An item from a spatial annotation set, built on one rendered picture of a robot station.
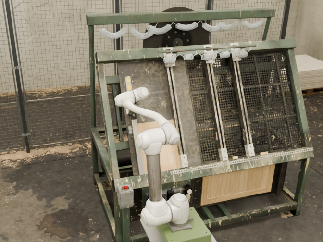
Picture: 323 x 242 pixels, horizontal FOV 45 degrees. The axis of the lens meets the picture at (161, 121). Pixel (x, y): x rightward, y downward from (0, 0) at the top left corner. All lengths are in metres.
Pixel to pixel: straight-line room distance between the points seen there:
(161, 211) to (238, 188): 1.70
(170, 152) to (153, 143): 1.03
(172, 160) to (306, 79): 5.19
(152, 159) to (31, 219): 2.28
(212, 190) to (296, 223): 1.08
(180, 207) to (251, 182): 1.68
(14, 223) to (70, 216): 0.62
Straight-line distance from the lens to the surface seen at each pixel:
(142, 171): 3.71
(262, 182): 4.69
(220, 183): 4.39
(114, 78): 3.85
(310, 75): 8.55
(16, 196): 5.20
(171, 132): 2.87
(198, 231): 3.23
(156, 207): 2.99
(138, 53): 3.82
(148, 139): 2.79
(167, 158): 3.81
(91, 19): 4.12
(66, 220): 4.69
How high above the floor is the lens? 2.93
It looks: 25 degrees down
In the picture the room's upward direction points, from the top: 1 degrees clockwise
